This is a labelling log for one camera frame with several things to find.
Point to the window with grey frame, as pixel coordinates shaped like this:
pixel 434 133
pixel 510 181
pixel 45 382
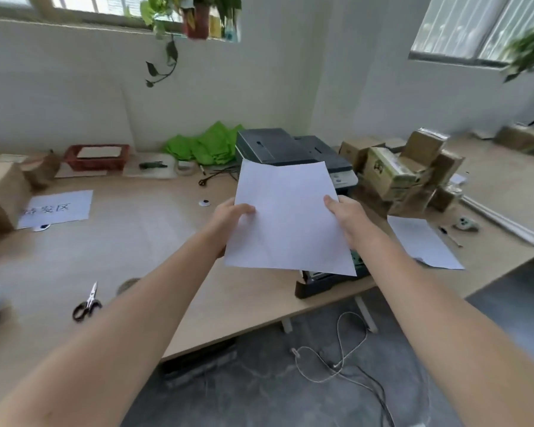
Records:
pixel 476 28

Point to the white plastic strips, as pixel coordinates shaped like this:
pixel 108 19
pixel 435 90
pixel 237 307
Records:
pixel 500 220

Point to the white sheet with black characters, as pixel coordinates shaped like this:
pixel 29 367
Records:
pixel 58 208

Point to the green leafy plant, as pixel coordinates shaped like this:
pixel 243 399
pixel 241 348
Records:
pixel 527 51

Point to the brown paper bag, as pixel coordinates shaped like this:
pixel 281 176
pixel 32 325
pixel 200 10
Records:
pixel 4 191

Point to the potted trailing green plant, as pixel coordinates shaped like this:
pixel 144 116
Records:
pixel 191 22

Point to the small dark green tool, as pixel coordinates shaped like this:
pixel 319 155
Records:
pixel 152 164

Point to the person's right forearm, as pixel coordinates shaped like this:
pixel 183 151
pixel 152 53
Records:
pixel 454 324

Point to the person's left thumb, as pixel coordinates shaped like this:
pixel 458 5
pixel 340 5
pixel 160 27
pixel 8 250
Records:
pixel 244 209

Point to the white paper sheet on desk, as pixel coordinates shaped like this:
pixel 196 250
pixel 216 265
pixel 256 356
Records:
pixel 422 243

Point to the white table leg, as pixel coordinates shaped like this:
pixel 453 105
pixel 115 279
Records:
pixel 365 313

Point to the person's left forearm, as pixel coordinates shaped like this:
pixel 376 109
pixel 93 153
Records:
pixel 111 324

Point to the person's right hand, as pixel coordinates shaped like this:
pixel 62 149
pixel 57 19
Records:
pixel 350 219

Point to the person's right thumb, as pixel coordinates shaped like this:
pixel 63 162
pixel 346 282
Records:
pixel 331 203

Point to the white paper sheet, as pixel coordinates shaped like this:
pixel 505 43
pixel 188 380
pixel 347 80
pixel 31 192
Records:
pixel 422 243
pixel 289 217

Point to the grey office printer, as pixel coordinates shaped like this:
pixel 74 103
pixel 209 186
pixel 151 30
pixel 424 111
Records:
pixel 302 160

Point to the green plastic bag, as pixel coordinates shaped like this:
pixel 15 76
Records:
pixel 202 144

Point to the red plastic basket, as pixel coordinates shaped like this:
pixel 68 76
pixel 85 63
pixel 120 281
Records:
pixel 97 157

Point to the black tipped pen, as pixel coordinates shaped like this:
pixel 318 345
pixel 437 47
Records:
pixel 449 236

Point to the person's left hand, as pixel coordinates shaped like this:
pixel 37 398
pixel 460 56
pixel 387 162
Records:
pixel 226 216

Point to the pile of cardboard boxes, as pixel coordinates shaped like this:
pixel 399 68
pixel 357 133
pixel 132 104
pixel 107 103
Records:
pixel 400 171

